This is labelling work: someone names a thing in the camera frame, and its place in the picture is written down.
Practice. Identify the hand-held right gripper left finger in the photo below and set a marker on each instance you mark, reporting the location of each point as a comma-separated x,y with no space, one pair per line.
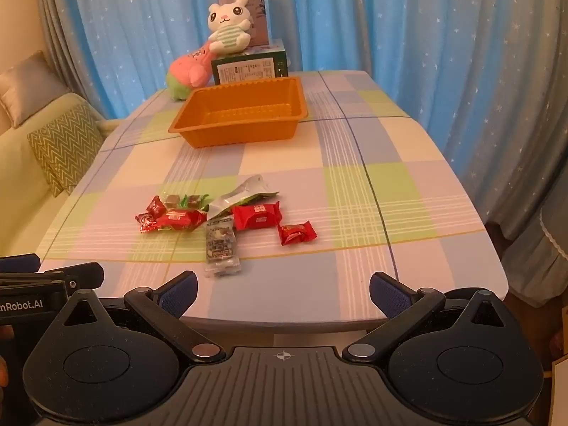
182,295

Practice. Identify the small red snack packet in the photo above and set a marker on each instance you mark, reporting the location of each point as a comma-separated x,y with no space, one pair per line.
295,233

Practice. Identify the blue star-print curtain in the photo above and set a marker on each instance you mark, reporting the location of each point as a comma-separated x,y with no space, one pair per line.
399,31

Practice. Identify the tall grey cardboard box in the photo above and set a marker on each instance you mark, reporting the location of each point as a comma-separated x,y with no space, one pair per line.
259,17

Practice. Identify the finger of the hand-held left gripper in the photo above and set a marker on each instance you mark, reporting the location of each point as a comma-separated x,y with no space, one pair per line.
17,264
84,275

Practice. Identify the person's left hand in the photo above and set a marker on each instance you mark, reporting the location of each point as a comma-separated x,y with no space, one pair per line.
3,370

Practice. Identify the pink star plush toy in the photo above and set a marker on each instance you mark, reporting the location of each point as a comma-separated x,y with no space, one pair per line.
191,69

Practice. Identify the green zigzag cushion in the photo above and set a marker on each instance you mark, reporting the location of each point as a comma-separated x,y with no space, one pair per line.
66,142
53,179

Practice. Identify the checked pastel tablecloth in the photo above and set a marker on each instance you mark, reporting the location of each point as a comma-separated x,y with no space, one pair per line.
310,164

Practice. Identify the green cardboard box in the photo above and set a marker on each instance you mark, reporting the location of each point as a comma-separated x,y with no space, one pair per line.
248,71

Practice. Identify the twisted red candy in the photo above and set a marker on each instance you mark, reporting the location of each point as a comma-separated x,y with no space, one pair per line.
146,222

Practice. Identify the grey cushion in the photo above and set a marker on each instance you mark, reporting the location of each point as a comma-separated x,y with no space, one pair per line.
26,80

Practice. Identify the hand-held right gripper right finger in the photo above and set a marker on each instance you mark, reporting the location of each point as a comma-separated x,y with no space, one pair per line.
390,295

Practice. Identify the cream sofa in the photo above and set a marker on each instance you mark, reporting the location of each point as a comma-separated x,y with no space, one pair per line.
17,213

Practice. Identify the grey lace-trimmed cloth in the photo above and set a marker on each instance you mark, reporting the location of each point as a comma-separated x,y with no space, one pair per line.
541,266

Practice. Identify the red square snack packet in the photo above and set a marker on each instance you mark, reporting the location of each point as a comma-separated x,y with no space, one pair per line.
257,215

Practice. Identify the orange plastic tray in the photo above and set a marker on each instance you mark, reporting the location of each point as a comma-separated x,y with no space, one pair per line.
239,131

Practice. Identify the red snack packet green edge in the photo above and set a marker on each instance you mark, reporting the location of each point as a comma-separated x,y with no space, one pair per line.
179,219

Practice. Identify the brown candy clear wrapper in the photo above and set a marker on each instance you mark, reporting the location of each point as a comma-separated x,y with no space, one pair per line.
194,200
174,200

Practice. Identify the small red candy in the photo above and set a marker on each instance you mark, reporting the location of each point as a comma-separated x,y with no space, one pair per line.
155,206

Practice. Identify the green and silver snack pouch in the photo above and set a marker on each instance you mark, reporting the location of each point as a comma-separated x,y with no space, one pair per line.
235,197

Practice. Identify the white rabbit plush toy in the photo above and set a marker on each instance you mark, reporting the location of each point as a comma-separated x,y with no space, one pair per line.
228,31

